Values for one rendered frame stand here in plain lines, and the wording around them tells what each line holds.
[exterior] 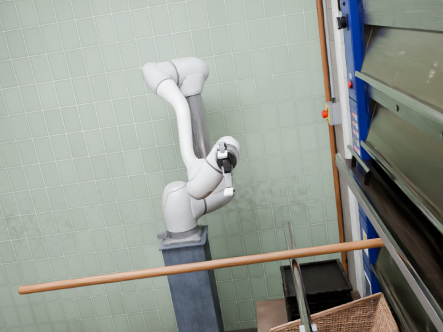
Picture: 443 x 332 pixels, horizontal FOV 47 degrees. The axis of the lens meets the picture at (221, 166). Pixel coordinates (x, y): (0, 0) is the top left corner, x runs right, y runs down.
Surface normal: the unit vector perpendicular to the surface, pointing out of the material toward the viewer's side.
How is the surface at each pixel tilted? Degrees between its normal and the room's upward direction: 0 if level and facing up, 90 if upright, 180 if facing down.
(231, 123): 90
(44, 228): 90
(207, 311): 90
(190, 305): 90
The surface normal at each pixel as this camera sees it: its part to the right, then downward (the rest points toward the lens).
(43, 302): -0.04, 0.29
